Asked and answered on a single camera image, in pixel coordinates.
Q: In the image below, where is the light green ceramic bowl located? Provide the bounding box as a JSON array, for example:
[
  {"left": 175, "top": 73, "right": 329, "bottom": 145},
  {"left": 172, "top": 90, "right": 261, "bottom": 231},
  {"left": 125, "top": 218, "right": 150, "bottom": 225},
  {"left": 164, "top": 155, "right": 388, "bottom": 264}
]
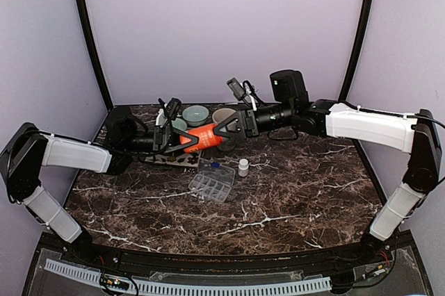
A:
[{"left": 172, "top": 117, "right": 188, "bottom": 132}]

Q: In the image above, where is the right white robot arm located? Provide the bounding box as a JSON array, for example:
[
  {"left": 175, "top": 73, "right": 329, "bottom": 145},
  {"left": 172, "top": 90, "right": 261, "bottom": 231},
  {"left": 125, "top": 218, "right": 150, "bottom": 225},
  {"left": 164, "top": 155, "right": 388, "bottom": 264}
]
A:
[{"left": 213, "top": 69, "right": 442, "bottom": 264}]

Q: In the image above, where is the white slotted cable duct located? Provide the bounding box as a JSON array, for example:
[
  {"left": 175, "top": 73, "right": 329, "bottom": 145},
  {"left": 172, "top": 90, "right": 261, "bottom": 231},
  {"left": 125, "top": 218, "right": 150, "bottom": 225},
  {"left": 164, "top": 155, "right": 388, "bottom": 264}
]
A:
[{"left": 43, "top": 259, "right": 332, "bottom": 295}]

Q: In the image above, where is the clear plastic pill organizer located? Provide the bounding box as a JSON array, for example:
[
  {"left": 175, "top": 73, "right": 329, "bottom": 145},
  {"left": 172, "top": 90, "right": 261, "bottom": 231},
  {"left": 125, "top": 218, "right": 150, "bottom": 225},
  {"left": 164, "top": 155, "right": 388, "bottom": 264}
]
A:
[{"left": 188, "top": 159, "right": 235, "bottom": 203}]

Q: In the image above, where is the small white pill bottle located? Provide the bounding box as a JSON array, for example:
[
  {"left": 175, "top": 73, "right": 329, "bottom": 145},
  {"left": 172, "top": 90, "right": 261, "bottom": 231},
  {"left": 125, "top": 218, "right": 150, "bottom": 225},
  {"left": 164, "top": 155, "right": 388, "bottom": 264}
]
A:
[{"left": 238, "top": 158, "right": 249, "bottom": 177}]

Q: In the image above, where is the blue striped ceramic bowl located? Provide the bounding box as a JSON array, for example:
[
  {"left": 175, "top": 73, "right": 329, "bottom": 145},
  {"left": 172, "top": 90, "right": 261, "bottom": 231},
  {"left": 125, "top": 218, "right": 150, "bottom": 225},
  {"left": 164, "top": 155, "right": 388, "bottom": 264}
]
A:
[{"left": 182, "top": 105, "right": 209, "bottom": 127}]

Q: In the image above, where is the black frame post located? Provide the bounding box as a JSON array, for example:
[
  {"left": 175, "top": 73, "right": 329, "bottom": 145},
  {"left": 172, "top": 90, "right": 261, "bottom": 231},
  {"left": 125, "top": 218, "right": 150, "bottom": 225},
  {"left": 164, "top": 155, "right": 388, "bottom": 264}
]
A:
[
  {"left": 76, "top": 0, "right": 114, "bottom": 111},
  {"left": 338, "top": 0, "right": 373, "bottom": 101}
]

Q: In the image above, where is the right black frame post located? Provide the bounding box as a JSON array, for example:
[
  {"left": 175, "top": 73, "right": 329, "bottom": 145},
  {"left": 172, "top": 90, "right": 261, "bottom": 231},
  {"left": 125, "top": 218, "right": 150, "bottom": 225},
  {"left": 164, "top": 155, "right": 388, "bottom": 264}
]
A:
[{"left": 338, "top": 0, "right": 373, "bottom": 101}]

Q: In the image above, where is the orange pill bottle grey cap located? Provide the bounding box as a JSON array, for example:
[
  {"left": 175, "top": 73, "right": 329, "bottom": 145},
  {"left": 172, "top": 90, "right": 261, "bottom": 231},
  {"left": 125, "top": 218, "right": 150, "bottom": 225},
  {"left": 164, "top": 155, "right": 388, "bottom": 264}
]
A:
[{"left": 183, "top": 123, "right": 224, "bottom": 154}]

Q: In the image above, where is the black front rail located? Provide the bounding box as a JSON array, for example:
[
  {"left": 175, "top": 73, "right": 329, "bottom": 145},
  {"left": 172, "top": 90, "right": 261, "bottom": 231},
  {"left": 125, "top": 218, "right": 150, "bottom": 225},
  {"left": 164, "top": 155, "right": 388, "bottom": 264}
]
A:
[{"left": 64, "top": 242, "right": 394, "bottom": 275}]

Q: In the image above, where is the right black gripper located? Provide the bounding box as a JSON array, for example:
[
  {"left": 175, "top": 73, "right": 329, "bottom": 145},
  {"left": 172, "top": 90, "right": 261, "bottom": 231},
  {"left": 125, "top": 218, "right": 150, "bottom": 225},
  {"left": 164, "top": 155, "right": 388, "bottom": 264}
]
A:
[{"left": 213, "top": 102, "right": 295, "bottom": 140}]

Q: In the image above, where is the cream ceramic mug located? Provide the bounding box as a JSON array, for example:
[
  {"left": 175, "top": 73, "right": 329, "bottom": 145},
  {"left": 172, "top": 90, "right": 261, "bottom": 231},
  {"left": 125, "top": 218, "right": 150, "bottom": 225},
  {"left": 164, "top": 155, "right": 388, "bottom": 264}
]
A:
[{"left": 211, "top": 108, "right": 237, "bottom": 152}]

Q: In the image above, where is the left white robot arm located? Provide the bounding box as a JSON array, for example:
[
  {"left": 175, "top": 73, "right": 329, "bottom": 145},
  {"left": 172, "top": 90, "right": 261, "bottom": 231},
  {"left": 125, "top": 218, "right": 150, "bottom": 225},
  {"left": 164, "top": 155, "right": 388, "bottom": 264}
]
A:
[{"left": 1, "top": 106, "right": 199, "bottom": 265}]

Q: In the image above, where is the floral rectangular ceramic plate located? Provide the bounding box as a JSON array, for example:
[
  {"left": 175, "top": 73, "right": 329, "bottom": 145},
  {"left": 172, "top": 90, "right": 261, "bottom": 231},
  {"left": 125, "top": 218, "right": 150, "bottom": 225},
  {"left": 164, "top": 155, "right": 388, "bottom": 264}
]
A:
[{"left": 142, "top": 151, "right": 202, "bottom": 167}]

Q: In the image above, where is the left black frame post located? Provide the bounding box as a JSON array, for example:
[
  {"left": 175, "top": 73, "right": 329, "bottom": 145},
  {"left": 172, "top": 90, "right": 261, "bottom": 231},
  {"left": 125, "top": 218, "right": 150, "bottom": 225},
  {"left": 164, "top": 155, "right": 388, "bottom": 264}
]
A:
[{"left": 76, "top": 0, "right": 114, "bottom": 111}]

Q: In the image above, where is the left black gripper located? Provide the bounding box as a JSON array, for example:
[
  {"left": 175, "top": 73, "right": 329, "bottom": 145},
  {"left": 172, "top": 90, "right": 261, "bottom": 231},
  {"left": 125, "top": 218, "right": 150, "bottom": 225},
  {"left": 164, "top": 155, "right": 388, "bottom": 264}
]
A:
[{"left": 123, "top": 124, "right": 202, "bottom": 157}]

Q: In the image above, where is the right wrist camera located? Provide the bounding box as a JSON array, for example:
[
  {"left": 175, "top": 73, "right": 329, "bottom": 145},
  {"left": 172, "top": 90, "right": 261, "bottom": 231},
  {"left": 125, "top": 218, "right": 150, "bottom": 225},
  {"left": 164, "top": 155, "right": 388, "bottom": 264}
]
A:
[{"left": 226, "top": 78, "right": 260, "bottom": 111}]

